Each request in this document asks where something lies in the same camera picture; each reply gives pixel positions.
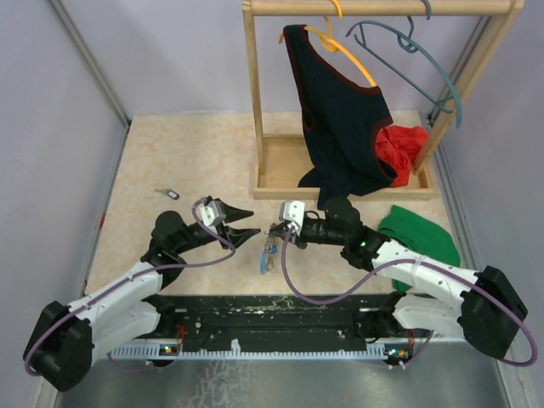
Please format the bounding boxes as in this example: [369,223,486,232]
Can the key with black tag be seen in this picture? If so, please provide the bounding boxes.
[155,188,180,201]

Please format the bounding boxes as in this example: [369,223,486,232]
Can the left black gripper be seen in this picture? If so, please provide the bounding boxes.
[174,198,261,254]

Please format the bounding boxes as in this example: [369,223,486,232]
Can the red cloth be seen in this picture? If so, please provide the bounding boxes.
[376,125,428,188]

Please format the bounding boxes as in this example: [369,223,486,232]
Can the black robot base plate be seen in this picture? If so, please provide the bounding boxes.
[144,294,427,353]

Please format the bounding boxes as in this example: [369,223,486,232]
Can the metal disc with keyrings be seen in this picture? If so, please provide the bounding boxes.
[263,223,274,251]

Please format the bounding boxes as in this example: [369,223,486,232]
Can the wooden clothes rack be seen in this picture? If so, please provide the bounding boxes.
[242,1,524,201]

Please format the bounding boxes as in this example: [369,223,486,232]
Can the yellow clothes hanger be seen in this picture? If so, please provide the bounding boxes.
[302,13,377,88]

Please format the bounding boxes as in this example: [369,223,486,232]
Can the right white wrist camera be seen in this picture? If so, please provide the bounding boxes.
[279,200,306,235]

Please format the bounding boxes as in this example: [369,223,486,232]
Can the green cloth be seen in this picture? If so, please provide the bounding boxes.
[377,205,461,267]

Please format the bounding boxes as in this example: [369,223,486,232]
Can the right aluminium frame rail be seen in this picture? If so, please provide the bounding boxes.
[433,16,491,267]

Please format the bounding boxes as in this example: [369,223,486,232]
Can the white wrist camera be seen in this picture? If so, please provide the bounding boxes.
[279,200,306,235]
[200,197,226,227]

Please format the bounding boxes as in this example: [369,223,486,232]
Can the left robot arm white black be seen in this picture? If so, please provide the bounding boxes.
[23,196,259,392]

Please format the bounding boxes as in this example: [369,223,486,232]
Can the left aluminium frame rail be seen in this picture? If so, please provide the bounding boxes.
[46,0,131,128]

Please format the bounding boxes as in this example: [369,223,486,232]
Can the navy tank top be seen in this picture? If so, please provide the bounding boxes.
[282,25,397,210]

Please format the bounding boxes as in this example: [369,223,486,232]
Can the grey slotted cable duct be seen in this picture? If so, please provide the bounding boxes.
[110,337,430,362]

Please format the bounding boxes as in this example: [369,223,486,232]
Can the grey-blue clothes hanger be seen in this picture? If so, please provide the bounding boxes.
[343,15,464,128]

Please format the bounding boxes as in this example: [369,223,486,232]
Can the aluminium frame rail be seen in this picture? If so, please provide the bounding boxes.
[46,0,131,128]
[433,16,491,267]

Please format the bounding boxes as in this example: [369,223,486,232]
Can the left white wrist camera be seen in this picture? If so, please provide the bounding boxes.
[200,197,226,227]

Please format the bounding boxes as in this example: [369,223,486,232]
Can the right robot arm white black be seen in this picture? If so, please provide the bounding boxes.
[269,197,532,361]

